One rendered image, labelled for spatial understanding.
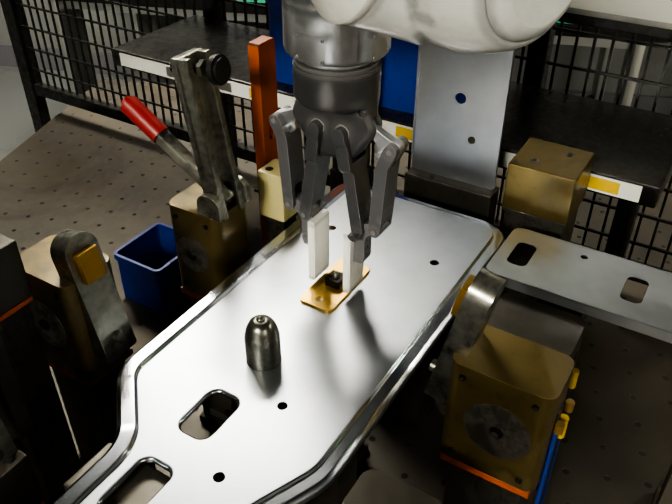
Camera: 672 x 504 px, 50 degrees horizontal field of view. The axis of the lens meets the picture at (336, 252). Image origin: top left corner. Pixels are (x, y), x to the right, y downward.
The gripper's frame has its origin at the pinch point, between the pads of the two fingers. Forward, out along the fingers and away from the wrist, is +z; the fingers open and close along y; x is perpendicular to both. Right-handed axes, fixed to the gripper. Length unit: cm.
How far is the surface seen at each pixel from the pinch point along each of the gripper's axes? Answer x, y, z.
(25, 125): 135, -251, 105
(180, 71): -1.9, -16.2, -16.0
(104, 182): 37, -80, 34
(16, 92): 158, -287, 105
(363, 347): -6.6, 7.1, 4.2
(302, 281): -1.3, -3.3, 4.2
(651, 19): 54, 16, -11
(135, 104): -0.4, -24.7, -10.1
